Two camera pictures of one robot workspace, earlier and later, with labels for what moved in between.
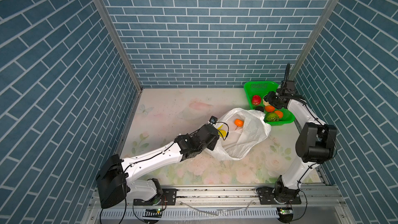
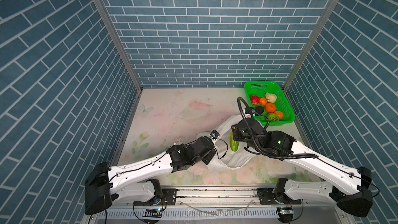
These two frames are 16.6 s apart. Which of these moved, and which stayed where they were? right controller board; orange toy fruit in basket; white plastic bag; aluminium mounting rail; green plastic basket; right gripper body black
Moved: white plastic bag; right gripper body black
Stayed: green plastic basket; aluminium mounting rail; orange toy fruit in basket; right controller board
